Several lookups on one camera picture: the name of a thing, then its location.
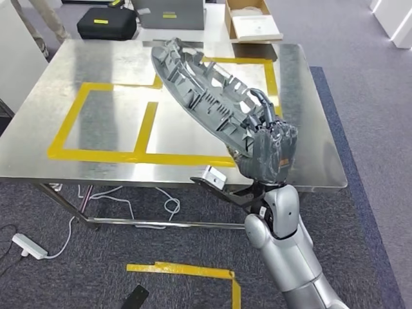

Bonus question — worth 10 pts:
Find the black cable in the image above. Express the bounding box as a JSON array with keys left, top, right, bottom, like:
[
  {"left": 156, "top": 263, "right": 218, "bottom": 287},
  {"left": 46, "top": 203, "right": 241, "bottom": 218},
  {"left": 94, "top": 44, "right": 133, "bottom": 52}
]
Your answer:
[{"left": 0, "top": 223, "right": 23, "bottom": 278}]

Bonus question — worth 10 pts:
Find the black carrying case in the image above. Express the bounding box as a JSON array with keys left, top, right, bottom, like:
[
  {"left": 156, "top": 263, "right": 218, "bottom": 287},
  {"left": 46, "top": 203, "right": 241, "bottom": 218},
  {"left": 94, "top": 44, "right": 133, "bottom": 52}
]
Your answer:
[{"left": 76, "top": 6, "right": 138, "bottom": 41}]

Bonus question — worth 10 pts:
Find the stainless steel workbench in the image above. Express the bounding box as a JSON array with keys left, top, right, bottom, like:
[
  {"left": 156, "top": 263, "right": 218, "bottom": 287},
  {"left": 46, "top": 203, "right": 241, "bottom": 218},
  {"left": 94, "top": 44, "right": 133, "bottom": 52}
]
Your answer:
[{"left": 0, "top": 39, "right": 349, "bottom": 231}]

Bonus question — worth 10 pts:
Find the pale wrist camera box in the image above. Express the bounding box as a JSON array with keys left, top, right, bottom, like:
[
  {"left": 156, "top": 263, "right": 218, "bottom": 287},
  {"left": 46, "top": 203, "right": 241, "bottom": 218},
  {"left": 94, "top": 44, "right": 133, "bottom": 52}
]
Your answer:
[{"left": 201, "top": 165, "right": 227, "bottom": 191}]

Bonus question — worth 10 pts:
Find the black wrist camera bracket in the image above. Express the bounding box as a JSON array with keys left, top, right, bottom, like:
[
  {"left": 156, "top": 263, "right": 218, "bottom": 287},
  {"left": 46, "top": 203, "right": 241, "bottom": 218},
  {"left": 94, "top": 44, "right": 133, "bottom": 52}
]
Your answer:
[{"left": 189, "top": 176, "right": 268, "bottom": 210}]

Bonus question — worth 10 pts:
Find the yellow floor tape outline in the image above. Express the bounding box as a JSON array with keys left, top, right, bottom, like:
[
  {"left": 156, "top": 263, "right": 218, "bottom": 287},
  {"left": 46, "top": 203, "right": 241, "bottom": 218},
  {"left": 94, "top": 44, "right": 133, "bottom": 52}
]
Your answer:
[{"left": 126, "top": 261, "right": 241, "bottom": 309}]

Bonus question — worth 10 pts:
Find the steel side table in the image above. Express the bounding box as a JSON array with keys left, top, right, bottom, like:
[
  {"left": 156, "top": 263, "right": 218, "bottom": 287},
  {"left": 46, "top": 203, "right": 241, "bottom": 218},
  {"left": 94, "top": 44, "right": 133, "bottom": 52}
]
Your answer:
[{"left": 0, "top": 98, "right": 15, "bottom": 124}]

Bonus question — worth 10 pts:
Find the grey equipment box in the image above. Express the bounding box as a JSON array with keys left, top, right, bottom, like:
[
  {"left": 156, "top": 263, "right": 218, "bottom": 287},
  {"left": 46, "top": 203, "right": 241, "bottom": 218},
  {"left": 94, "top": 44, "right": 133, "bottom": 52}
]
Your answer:
[{"left": 131, "top": 0, "right": 207, "bottom": 31}]

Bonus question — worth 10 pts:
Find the white partition block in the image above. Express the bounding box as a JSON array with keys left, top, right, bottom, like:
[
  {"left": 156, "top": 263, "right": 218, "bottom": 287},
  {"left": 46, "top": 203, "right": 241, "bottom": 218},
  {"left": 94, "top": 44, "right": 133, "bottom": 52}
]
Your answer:
[{"left": 370, "top": 0, "right": 412, "bottom": 50}]

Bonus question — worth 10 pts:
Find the open cardboard box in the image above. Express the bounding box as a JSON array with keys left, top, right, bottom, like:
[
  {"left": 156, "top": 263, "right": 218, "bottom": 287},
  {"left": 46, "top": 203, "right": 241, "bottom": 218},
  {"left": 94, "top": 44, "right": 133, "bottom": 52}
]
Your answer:
[{"left": 224, "top": 0, "right": 284, "bottom": 44}]

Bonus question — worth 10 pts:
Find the white cabinet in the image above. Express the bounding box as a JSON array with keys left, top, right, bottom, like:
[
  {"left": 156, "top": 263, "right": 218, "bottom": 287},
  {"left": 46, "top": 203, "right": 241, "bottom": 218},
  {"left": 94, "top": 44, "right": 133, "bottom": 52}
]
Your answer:
[{"left": 0, "top": 0, "right": 49, "bottom": 114}]

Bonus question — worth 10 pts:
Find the grey plastic wheel hubcap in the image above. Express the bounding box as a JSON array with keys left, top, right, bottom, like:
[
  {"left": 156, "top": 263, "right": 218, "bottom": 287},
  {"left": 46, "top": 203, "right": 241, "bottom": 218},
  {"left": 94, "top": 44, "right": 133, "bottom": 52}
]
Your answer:
[{"left": 150, "top": 37, "right": 281, "bottom": 156}]

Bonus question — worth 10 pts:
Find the person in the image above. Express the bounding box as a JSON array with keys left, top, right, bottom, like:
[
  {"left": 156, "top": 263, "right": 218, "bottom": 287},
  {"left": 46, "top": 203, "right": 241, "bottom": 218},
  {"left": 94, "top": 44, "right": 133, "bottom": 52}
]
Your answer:
[{"left": 11, "top": 0, "right": 72, "bottom": 59}]

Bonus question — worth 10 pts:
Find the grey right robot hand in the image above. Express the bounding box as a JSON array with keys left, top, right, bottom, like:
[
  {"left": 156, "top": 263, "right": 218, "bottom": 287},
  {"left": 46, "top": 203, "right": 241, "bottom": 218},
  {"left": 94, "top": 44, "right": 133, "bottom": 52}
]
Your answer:
[{"left": 226, "top": 88, "right": 298, "bottom": 186}]

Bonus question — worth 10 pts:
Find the white cable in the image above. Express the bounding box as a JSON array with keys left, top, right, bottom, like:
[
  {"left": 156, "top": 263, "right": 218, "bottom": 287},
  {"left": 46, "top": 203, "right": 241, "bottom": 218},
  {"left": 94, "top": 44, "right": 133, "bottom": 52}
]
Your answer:
[{"left": 45, "top": 185, "right": 181, "bottom": 260}]

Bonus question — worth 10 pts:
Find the white power strip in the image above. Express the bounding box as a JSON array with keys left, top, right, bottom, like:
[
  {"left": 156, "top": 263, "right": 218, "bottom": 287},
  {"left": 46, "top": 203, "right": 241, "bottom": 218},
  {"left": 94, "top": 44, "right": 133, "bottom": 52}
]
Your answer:
[{"left": 12, "top": 233, "right": 48, "bottom": 261}]

